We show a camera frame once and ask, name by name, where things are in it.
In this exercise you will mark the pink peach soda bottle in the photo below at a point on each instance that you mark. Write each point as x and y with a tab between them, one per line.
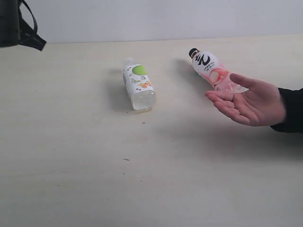
209	67

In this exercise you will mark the person's open hand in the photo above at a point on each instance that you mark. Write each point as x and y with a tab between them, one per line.
260	105

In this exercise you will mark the butterfly label clear bottle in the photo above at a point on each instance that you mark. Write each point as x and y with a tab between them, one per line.
138	85

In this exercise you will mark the black sleeved forearm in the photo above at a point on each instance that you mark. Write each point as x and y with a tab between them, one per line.
293	122

